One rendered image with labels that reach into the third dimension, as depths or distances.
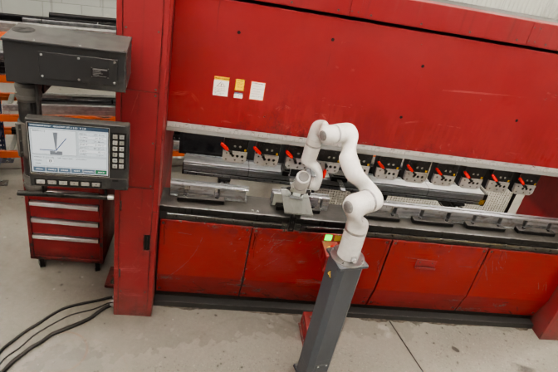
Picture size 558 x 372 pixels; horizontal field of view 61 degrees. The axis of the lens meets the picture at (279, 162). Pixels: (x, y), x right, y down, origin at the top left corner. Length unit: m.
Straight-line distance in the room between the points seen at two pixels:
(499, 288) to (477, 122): 1.40
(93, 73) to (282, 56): 1.03
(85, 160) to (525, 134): 2.63
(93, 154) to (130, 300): 1.34
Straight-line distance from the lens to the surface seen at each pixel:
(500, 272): 3.91
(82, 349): 3.39
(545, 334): 4.45
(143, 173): 2.80
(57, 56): 2.26
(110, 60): 2.22
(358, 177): 2.45
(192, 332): 3.45
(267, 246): 3.20
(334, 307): 2.80
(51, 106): 4.53
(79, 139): 2.38
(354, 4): 2.68
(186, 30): 2.67
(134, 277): 3.29
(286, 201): 2.99
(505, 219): 3.76
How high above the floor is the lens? 2.61
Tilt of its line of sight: 28 degrees down
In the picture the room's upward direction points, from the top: 11 degrees clockwise
